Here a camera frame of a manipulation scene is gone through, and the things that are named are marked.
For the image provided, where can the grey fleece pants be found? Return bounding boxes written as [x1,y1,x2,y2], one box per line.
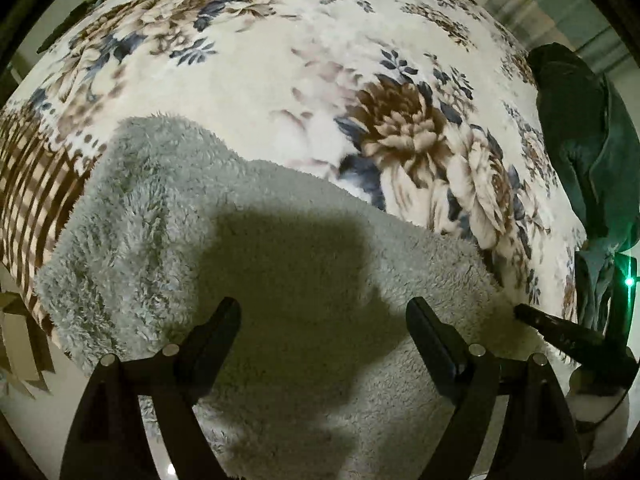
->
[35,115,544,479]

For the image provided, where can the folded dark teal garment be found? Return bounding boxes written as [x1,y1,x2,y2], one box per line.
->
[575,237,632,332]

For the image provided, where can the cardboard box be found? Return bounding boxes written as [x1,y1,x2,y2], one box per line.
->
[1,292,54,399]

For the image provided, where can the dark green fleece blanket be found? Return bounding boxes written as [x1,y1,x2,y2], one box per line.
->
[527,44,639,252]

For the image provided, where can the floral bed blanket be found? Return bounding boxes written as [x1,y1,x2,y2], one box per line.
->
[1,0,585,328]

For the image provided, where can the right green curtain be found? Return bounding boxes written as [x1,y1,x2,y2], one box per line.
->
[485,0,631,74]

